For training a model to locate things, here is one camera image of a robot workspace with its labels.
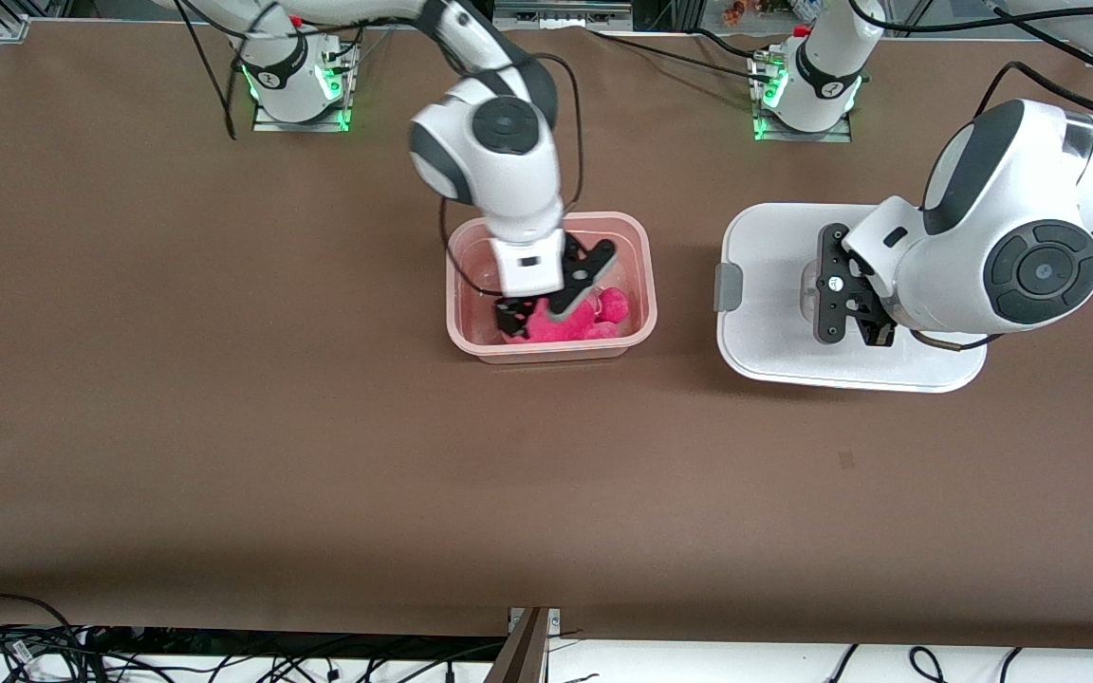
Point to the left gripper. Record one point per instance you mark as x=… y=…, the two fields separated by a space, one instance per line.
x=874 y=327

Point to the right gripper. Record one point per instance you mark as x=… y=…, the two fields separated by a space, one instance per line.
x=511 y=309

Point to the pink plush toy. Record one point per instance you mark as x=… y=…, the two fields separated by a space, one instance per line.
x=565 y=327

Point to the white box lid grey latches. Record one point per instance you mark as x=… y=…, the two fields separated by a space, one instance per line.
x=774 y=351

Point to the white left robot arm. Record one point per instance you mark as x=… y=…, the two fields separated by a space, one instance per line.
x=1011 y=209

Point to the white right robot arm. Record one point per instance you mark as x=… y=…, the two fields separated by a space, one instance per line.
x=499 y=161

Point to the translucent pink plastic box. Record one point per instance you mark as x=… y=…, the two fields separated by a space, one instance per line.
x=641 y=285

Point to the paper table cover sheet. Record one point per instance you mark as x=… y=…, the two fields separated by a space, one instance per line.
x=319 y=474

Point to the small orange figure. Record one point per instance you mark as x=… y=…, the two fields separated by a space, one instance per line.
x=734 y=11

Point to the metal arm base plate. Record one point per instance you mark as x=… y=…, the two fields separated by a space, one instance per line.
x=836 y=137
x=267 y=123

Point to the grey network switch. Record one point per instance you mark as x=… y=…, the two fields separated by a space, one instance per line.
x=561 y=11

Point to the small metal bracket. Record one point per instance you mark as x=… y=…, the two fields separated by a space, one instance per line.
x=554 y=621

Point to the aluminium table corner bracket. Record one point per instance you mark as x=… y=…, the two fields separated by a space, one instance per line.
x=13 y=28

